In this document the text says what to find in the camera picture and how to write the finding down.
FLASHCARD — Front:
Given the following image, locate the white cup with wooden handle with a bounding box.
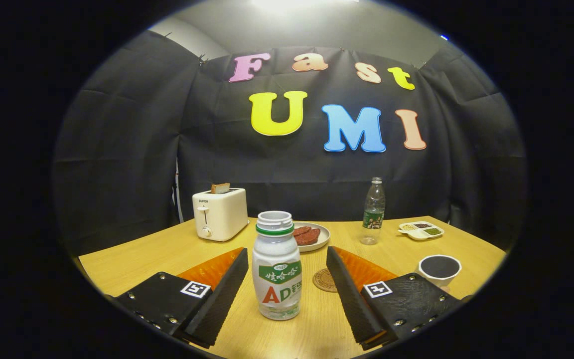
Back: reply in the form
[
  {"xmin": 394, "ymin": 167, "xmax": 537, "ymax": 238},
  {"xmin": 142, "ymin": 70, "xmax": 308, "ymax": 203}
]
[{"xmin": 415, "ymin": 255, "xmax": 462, "ymax": 292}]

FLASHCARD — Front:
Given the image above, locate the white divided dish with beans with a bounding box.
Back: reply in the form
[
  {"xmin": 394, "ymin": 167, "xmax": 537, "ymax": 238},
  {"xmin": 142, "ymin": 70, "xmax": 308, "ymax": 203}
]
[{"xmin": 399, "ymin": 221, "xmax": 445, "ymax": 241}]

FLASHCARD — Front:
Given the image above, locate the black backdrop cloth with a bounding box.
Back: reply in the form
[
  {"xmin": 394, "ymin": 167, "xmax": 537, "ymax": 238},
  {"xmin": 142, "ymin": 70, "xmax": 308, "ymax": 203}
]
[{"xmin": 52, "ymin": 30, "xmax": 529, "ymax": 257}]

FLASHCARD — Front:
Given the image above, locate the white juice bottle green label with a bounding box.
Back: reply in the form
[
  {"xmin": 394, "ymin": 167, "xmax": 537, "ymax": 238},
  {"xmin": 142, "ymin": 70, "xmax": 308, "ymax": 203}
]
[{"xmin": 252, "ymin": 210, "xmax": 303, "ymax": 321}]

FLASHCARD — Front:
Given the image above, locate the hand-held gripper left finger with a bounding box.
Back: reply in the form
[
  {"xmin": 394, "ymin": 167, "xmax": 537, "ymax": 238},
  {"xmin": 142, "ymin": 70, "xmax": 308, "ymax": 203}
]
[{"xmin": 116, "ymin": 247, "xmax": 249, "ymax": 349}]

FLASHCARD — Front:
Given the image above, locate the ceiling light panel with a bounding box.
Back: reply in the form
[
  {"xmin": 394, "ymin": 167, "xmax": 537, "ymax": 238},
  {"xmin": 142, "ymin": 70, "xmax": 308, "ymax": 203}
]
[{"xmin": 250, "ymin": 0, "xmax": 362, "ymax": 10}]

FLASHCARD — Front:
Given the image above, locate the white toaster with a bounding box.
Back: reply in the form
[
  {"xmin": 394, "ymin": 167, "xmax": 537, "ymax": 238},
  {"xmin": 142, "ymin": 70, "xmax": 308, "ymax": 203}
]
[{"xmin": 192, "ymin": 187, "xmax": 249, "ymax": 242}]

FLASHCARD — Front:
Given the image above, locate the round beige plate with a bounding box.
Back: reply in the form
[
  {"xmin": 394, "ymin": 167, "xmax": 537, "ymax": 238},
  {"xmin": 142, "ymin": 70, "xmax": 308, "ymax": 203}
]
[{"xmin": 291, "ymin": 221, "xmax": 331, "ymax": 253}]

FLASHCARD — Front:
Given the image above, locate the wooden table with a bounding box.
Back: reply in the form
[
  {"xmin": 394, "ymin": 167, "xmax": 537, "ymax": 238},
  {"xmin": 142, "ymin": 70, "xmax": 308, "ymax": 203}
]
[{"xmin": 78, "ymin": 215, "xmax": 508, "ymax": 359}]

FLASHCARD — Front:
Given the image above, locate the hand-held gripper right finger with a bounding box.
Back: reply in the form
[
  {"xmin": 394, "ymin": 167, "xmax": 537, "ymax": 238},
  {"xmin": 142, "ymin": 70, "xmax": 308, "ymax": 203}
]
[{"xmin": 326, "ymin": 246, "xmax": 464, "ymax": 351}]

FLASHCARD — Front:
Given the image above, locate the round cork coaster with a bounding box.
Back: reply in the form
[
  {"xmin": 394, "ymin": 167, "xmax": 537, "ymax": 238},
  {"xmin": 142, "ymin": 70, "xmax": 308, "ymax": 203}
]
[{"xmin": 312, "ymin": 268, "xmax": 340, "ymax": 293}]

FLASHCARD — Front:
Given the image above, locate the clear plastic water bottle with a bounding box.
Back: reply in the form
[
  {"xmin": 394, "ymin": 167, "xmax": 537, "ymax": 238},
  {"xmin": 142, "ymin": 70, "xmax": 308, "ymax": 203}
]
[{"xmin": 360, "ymin": 177, "xmax": 386, "ymax": 245}]

